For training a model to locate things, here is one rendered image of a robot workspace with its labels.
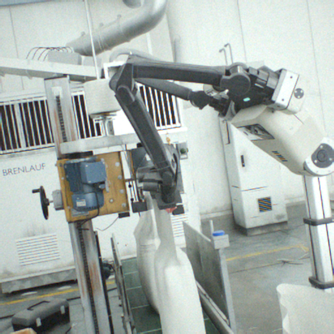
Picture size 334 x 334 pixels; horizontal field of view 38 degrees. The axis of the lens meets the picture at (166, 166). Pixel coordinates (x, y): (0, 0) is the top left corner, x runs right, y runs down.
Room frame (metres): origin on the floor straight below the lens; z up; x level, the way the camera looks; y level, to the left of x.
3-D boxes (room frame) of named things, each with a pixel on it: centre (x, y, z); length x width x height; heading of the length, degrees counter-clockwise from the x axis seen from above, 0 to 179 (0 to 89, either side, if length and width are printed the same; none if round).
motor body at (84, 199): (2.34, 0.40, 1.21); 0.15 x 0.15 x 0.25
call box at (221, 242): (2.46, -0.21, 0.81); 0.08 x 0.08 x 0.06; 8
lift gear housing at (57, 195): (2.54, 0.58, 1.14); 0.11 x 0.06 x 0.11; 8
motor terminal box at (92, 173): (2.25, 0.34, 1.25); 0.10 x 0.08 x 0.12; 123
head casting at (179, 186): (2.67, 0.07, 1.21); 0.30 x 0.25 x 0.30; 8
